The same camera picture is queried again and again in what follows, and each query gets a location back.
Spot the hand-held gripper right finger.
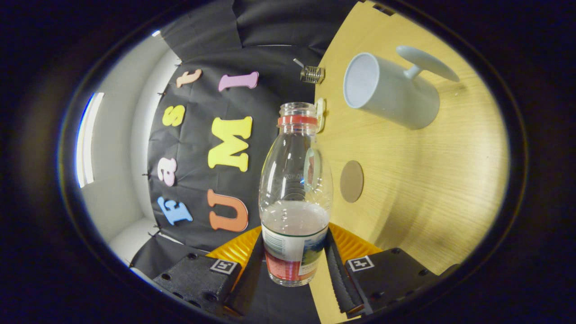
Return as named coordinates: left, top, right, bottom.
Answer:
left=325, top=223, right=441, bottom=316

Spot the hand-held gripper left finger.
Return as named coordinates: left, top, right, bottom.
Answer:
left=153, top=225, right=266, bottom=318

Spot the clear plastic juice bottle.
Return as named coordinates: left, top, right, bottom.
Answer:
left=259, top=102, right=334, bottom=287

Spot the round brown coaster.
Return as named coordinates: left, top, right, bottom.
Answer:
left=340, top=160, right=364, bottom=203

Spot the white cup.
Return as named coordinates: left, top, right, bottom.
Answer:
left=343, top=45, right=460, bottom=131

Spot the wooden table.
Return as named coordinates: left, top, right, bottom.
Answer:
left=310, top=0, right=510, bottom=324

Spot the small cream dish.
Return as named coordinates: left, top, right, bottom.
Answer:
left=315, top=98, right=326, bottom=134

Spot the small glass jar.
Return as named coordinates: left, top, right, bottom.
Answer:
left=300, top=65, right=325, bottom=85

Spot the wide ceiling light panel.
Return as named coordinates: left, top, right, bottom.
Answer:
left=76, top=92, right=105, bottom=189

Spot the black backdrop cloth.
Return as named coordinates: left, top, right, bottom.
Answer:
left=130, top=0, right=360, bottom=324

